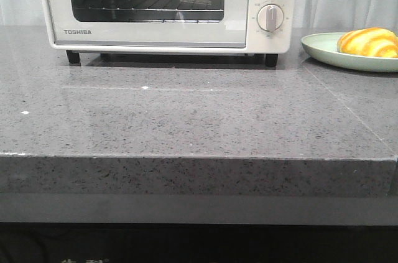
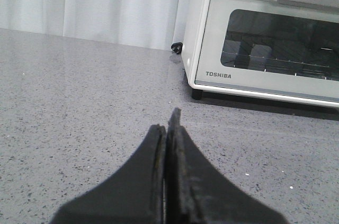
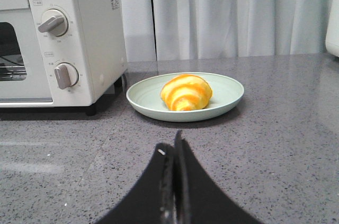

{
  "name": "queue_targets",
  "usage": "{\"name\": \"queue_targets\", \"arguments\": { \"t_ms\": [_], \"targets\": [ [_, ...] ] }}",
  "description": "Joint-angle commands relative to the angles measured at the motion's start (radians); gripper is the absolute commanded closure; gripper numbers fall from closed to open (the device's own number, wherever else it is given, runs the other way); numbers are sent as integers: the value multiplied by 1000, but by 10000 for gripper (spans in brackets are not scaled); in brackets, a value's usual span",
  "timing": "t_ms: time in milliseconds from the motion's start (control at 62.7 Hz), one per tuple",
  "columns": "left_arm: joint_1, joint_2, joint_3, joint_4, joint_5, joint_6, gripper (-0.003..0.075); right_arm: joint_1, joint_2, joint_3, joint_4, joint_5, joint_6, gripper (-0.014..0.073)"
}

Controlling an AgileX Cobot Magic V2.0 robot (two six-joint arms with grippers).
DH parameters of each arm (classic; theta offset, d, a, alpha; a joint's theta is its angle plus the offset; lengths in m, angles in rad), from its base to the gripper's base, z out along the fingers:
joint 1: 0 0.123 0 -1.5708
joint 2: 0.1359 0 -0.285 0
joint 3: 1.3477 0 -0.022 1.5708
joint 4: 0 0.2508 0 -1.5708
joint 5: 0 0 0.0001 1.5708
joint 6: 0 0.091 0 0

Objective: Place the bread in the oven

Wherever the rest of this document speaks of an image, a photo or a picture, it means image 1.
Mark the glass oven door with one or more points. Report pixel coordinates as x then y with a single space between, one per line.
149 31

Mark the orange yellow croissant bread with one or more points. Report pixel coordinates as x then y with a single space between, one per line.
370 42

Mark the white Toshiba toaster oven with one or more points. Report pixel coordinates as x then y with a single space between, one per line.
266 46

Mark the lower timer knob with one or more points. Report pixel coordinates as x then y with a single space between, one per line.
270 17

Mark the light green plate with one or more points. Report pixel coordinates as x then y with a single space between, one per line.
324 48

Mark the metal wire oven rack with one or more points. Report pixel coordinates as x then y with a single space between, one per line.
190 11

